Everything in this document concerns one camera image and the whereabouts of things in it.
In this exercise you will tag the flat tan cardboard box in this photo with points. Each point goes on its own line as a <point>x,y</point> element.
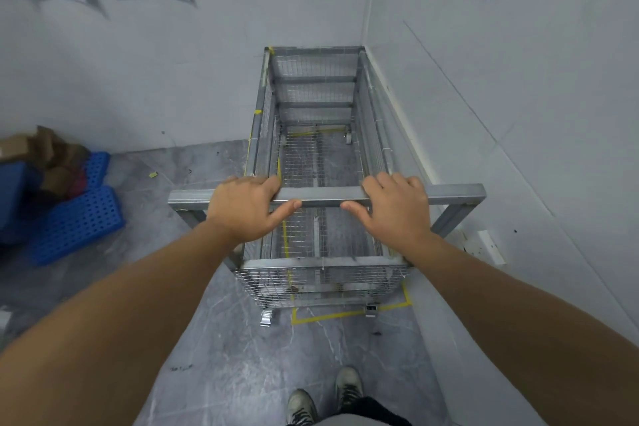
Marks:
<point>14,147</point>

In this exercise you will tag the large blue plastic pallet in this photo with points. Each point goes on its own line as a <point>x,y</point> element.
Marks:
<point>75,226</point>

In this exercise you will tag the person's right forearm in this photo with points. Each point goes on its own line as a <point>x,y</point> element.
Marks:
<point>519,331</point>

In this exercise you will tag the person's left forearm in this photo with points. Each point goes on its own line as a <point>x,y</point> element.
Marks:
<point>115,326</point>

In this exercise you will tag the blue plastic bin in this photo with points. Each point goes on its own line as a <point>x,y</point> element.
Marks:
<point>12,196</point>

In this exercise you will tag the person's right thumb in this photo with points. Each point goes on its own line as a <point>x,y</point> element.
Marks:
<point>356,213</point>

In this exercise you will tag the person's left thumb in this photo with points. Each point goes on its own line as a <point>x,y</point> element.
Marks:
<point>285,211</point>

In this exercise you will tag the person's right hand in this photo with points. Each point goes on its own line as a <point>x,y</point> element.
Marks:
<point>399,216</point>

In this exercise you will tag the small blue plastic pallet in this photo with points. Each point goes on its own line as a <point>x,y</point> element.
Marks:
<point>97,168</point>

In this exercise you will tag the person's grey shoe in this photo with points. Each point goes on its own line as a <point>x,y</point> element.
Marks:
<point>348,386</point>
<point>301,409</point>

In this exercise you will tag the person's black trousers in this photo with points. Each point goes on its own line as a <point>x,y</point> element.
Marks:
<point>372,410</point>

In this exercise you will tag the white wall socket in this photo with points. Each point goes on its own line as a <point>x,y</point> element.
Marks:
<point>491,247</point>

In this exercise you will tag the person's right grey shoe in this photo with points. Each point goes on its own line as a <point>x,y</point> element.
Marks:
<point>348,386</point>

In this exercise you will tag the crumpled brown cardboard box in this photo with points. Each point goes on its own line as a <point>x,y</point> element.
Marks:
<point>60,161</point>

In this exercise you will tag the person's left grey shoe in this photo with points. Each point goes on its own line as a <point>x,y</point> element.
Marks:
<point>301,409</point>

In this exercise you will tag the person's left hand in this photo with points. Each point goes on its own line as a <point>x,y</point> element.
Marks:
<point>239,211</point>

